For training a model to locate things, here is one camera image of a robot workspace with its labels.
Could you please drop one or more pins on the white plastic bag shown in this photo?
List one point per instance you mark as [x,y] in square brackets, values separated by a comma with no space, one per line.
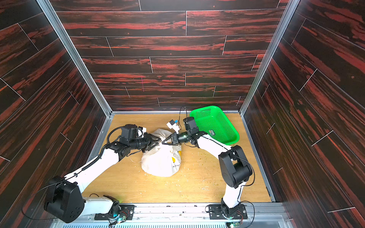
[162,161]

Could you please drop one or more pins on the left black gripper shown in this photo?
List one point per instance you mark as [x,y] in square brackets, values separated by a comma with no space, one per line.
[150,147]

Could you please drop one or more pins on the metal front rail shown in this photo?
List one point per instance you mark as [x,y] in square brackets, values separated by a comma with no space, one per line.
[199,215]

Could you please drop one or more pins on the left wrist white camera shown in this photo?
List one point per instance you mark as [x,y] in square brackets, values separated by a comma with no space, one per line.
[140,132]

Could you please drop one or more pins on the wrist white camera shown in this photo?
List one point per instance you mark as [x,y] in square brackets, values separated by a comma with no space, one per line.
[140,132]
[173,124]

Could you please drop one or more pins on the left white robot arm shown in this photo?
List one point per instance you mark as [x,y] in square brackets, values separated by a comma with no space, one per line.
[64,198]

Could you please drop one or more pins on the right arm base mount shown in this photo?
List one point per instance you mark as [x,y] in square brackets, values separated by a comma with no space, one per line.
[223,212]

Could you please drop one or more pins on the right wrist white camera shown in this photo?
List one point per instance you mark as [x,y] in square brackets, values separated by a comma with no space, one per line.
[173,124]

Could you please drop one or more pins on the green plastic basket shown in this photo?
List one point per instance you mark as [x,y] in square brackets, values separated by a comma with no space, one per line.
[213,121]

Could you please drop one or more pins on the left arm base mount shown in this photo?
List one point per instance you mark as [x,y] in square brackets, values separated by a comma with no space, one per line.
[117,213]

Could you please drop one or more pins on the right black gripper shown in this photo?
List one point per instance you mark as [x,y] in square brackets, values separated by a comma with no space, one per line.
[174,138]

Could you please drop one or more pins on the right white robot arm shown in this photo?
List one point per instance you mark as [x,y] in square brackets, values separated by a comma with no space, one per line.
[235,168]

